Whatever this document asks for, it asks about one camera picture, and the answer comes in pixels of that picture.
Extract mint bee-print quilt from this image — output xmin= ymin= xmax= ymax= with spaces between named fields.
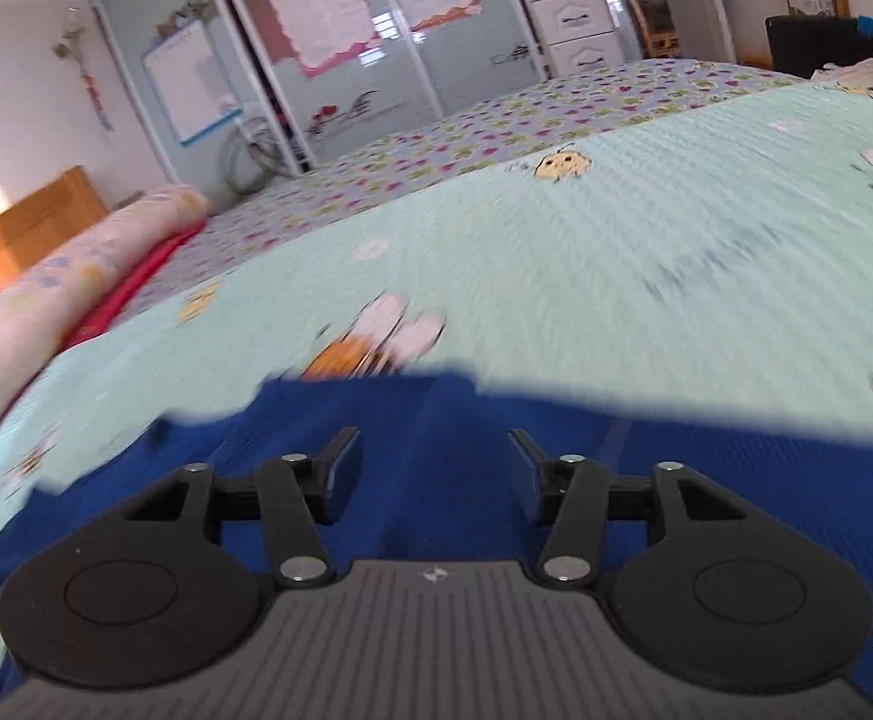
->
xmin=0 ymin=83 xmax=873 ymax=528

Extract sliding glass wardrobe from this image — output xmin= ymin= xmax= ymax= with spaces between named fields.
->
xmin=91 ymin=0 xmax=542 ymax=206

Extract black sofa chair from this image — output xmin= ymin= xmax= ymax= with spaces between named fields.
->
xmin=765 ymin=16 xmax=873 ymax=80

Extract rolled floral duvet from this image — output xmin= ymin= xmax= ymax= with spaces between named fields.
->
xmin=0 ymin=185 xmax=210 ymax=419

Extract blue knit sweater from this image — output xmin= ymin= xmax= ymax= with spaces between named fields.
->
xmin=0 ymin=374 xmax=873 ymax=699

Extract red pillow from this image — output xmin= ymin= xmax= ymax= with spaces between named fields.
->
xmin=61 ymin=220 xmax=207 ymax=351

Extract white electric fan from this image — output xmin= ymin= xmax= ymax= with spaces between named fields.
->
xmin=218 ymin=115 xmax=293 ymax=199

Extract white drawer cabinet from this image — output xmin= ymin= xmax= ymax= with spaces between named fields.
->
xmin=529 ymin=0 xmax=625 ymax=78

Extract white clothes on chair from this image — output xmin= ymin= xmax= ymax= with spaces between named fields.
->
xmin=811 ymin=57 xmax=873 ymax=91

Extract wooden headboard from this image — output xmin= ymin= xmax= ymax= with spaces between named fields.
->
xmin=0 ymin=166 xmax=109 ymax=291

